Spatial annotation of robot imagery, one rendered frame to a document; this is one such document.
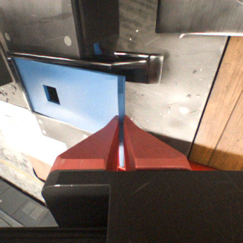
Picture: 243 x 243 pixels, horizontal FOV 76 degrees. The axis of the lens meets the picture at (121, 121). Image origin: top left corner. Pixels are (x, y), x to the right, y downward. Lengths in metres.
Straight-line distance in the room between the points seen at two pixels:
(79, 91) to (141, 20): 0.11
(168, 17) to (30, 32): 0.13
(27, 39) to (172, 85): 0.17
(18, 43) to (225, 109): 0.25
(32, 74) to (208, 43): 0.19
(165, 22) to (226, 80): 0.09
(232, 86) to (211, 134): 0.07
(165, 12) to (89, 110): 0.12
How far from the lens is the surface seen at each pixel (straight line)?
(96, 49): 0.24
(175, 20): 0.19
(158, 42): 0.21
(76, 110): 0.18
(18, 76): 0.23
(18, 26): 0.21
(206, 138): 0.26
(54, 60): 0.17
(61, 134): 0.24
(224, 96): 0.22
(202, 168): 0.28
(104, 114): 0.15
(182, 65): 0.21
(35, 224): 5.18
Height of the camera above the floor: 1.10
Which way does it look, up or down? 47 degrees down
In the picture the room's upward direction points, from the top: 141 degrees counter-clockwise
